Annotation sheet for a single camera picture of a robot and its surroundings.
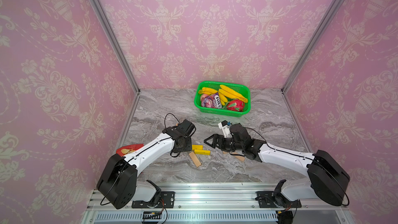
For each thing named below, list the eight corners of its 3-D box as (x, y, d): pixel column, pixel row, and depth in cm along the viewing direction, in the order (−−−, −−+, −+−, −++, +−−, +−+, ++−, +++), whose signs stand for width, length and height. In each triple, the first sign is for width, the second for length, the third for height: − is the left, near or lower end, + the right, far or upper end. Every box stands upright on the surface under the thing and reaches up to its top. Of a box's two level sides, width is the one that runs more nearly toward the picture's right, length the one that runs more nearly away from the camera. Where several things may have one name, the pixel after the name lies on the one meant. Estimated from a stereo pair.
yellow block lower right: (194, 154, 91) (194, 152, 89) (194, 150, 92) (194, 149, 90) (210, 155, 90) (210, 153, 88) (210, 151, 92) (210, 150, 90)
